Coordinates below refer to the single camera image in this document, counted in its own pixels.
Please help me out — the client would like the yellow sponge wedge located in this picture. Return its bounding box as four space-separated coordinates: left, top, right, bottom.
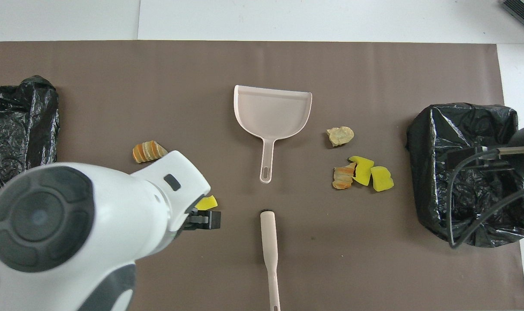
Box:
196 195 218 211

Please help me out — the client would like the beige hand brush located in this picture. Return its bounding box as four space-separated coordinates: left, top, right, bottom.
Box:
260 209 282 311

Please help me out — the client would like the yellow sponge chunk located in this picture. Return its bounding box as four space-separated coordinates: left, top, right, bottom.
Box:
371 166 395 192

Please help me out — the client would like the orange striped bread slice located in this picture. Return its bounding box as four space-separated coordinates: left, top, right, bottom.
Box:
132 140 169 164

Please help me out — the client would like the notched yellow sponge piece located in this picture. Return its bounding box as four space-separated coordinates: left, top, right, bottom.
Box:
348 155 375 187

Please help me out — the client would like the small striped bread piece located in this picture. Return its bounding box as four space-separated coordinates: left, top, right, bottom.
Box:
332 162 357 190

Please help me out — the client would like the pale pink plastic dustpan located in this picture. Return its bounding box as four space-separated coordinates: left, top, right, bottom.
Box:
233 85 313 184

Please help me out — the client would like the black bag lined bin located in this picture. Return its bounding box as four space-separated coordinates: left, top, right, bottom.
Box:
406 102 524 248
0 76 60 199

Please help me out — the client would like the pale crumpled bread lump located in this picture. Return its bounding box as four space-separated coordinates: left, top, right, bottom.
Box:
326 126 355 147

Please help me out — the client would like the brown paper table mat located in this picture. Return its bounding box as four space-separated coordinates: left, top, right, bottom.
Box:
0 41 524 311

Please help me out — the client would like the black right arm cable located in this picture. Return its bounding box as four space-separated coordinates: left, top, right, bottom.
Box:
448 146 524 249

